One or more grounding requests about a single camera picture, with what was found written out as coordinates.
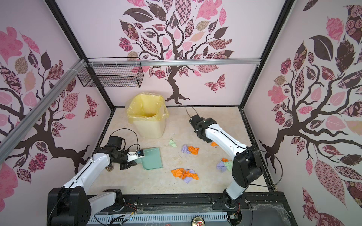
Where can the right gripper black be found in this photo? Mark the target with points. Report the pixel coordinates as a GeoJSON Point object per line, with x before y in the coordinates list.
{"type": "Point", "coordinates": [207, 141]}

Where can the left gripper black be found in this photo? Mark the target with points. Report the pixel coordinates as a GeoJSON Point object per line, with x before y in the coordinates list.
{"type": "Point", "coordinates": [127, 165]}

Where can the purple paper scrap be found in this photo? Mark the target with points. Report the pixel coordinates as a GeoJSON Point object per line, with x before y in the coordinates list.
{"type": "Point", "coordinates": [185, 149]}

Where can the green plastic dustpan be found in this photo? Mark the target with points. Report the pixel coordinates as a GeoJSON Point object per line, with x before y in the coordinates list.
{"type": "Point", "coordinates": [151, 160]}

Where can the small green paper scrap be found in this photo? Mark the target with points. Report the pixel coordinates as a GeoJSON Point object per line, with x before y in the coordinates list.
{"type": "Point", "coordinates": [172, 143]}

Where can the orange purple paper pile front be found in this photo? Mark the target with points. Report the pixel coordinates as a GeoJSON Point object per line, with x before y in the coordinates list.
{"type": "Point", "coordinates": [186, 175]}

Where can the purple green scrap near right arm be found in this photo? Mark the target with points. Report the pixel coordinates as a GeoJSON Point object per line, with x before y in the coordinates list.
{"type": "Point", "coordinates": [224, 165]}

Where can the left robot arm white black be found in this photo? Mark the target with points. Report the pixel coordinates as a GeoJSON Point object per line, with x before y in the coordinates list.
{"type": "Point", "coordinates": [71, 205]}

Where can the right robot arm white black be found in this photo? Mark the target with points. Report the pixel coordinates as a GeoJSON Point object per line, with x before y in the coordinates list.
{"type": "Point", "coordinates": [246, 167]}

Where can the small brown jar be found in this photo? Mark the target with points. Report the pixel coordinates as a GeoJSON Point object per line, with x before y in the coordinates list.
{"type": "Point", "coordinates": [109, 168]}

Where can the cream trash bin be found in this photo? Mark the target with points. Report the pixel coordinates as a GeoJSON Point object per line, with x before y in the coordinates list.
{"type": "Point", "coordinates": [150, 129]}

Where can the yellow bin liner bag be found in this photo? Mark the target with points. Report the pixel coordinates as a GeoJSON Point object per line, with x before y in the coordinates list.
{"type": "Point", "coordinates": [146, 107]}

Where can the metal can top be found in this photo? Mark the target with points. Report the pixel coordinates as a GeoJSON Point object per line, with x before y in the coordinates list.
{"type": "Point", "coordinates": [197, 221]}

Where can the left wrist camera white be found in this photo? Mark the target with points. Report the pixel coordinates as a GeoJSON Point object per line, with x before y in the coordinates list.
{"type": "Point", "coordinates": [132, 156]}

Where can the aluminium rail back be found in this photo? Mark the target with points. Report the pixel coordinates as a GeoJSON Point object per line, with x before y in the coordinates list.
{"type": "Point", "coordinates": [185, 62]}

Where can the aluminium rail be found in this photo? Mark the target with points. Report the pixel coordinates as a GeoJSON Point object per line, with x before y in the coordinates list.
{"type": "Point", "coordinates": [20, 131]}
{"type": "Point", "coordinates": [185, 62]}

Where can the black wire basket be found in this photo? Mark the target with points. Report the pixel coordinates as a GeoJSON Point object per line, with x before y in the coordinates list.
{"type": "Point", "coordinates": [119, 72]}

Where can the white slotted cable duct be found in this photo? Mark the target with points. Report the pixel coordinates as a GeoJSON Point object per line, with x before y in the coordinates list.
{"type": "Point", "coordinates": [164, 219]}

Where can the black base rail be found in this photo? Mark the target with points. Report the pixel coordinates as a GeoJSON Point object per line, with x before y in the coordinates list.
{"type": "Point", "coordinates": [253, 209]}

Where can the aluminium rail left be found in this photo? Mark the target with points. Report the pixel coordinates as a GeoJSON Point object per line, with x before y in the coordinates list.
{"type": "Point", "coordinates": [20, 131]}

